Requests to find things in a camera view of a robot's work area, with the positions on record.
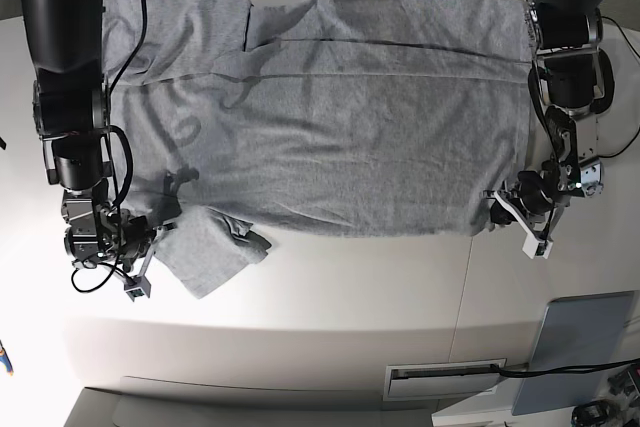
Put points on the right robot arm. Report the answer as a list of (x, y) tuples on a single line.
[(84, 153)]

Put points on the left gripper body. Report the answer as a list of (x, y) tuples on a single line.
[(535, 194)]

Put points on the grey T-shirt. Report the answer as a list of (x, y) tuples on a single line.
[(356, 118)]

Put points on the blue orange tool handle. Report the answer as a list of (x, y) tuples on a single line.
[(5, 360)]

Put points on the grey laptop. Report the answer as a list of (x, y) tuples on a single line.
[(576, 331)]

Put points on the black device bottom right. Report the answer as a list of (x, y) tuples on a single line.
[(592, 414)]

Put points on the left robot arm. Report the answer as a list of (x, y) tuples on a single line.
[(571, 83)]

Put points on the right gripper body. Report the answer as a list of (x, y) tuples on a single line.
[(125, 238)]

